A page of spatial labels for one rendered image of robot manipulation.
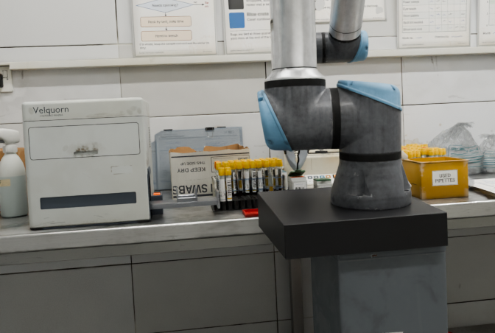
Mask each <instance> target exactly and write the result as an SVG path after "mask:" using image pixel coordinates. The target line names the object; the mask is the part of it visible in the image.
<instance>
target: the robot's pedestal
mask: <svg viewBox="0 0 495 333"><path fill-rule="evenodd" d="M311 273H312V307H313V324H314V333H448V315H447V289H446V246H441V247H432V248H415V249H406V250H389V251H380V252H371V253H355V254H346V255H336V256H319V257H311Z"/></svg>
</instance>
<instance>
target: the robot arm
mask: <svg viewBox="0 0 495 333"><path fill-rule="evenodd" d="M364 8H365V0H331V10H330V22H329V31H328V32H316V24H315V0H270V37H271V59H272V72H271V74H270V75H269V76H268V77H267V79H266V80H265V81H264V90H260V91H258V92H257V97H258V102H259V112H260V117H261V124H262V129H263V133H264V140H265V143H266V145H267V146H268V147H269V148H270V149H271V150H283V151H284V155H285V157H286V159H287V161H288V163H289V165H290V166H291V168H292V169H293V170H294V171H295V170H298V169H301V167H302V166H303V164H304V162H305V160H306V157H307V155H308V153H309V150H329V149H339V165H338V168H337V172H336V175H335V178H334V182H333V185H332V188H331V203H332V204H333V205H335V206H339V207H341V208H349V209H355V210H366V211H380V210H391V209H397V208H403V207H406V206H408V205H410V204H411V203H412V192H411V188H410V185H409V182H408V180H407V176H406V174H405V171H404V167H403V165H402V162H401V112H402V108H401V94H400V90H399V89H398V88H397V87H396V86H395V85H392V84H387V83H372V82H363V81H353V80H338V82H337V88H327V87H326V78H325V77H324V76H323V75H322V74H321V73H320V72H319V71H318V70H317V64H318V63H353V62H358V61H363V60H365V59H366V58H367V56H368V47H369V43H368V34H367V32H366V31H365V30H362V20H363V13H364ZM294 150H297V151H298V154H297V157H298V162H297V163H296V161H295V157H296V155H295V153H294Z"/></svg>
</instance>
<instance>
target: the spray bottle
mask: <svg viewBox="0 0 495 333"><path fill-rule="evenodd" d="M19 141H20V138H19V132H18V131H17V130H11V129H4V128H0V143H3V144H5V146H3V147H2V148H3V153H4V156H3V157H2V159H1V161H0V209H1V217H3V218H16V217H23V216H26V215H28V201H27V181H26V171H25V167H24V164H23V162H22V160H21V159H20V158H19V156H18V155H17V154H16V153H17V152H18V149H17V145H14V144H16V143H19Z"/></svg>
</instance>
